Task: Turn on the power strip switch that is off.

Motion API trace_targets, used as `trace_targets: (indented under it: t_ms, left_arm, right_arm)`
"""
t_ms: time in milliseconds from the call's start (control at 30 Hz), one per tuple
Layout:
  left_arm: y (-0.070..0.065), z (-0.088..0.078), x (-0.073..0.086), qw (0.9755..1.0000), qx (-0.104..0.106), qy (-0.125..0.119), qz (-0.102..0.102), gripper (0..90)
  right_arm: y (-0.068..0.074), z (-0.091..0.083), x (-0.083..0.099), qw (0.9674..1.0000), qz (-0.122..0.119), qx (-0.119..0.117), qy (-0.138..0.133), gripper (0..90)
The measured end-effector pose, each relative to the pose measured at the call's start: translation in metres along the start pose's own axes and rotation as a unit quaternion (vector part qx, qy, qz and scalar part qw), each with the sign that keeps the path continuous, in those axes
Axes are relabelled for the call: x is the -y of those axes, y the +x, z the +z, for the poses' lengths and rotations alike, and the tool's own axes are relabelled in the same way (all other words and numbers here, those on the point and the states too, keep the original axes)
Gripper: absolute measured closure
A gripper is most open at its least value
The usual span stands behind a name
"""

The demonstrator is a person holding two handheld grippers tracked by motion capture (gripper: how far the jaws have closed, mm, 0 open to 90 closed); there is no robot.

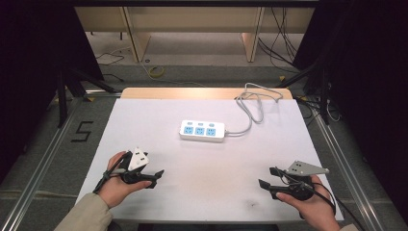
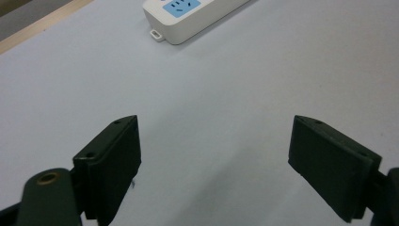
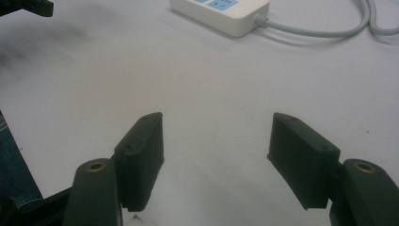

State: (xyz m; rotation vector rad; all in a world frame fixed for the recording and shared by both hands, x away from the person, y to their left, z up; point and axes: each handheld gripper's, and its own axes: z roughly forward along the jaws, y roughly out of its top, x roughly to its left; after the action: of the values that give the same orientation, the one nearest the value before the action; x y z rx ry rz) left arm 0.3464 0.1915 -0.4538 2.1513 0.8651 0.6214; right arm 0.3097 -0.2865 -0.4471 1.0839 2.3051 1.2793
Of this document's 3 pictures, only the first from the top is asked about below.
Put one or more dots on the white power strip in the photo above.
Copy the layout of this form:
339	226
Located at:
202	131

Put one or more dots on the wooden table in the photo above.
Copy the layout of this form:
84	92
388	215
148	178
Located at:
192	93

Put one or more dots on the metal floor rail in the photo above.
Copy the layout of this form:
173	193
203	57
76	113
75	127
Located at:
349	166
35	179

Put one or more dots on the person's left hand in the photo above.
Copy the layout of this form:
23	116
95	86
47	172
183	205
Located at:
113	189

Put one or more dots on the light wooden desk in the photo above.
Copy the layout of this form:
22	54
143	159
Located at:
198	22

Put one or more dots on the black curtain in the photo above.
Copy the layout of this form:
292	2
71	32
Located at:
29	80
369	89

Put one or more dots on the person's right hand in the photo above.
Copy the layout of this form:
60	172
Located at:
316	213

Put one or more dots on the white board table cover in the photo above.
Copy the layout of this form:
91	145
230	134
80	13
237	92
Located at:
198	173

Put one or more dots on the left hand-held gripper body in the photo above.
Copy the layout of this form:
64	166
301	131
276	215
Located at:
138	159

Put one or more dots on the yellow tape roll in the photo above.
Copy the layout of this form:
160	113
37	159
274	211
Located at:
157	71

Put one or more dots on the black metal stand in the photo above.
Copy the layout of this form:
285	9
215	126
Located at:
69	86
316	86

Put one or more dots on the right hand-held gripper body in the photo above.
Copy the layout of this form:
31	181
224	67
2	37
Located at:
304	168

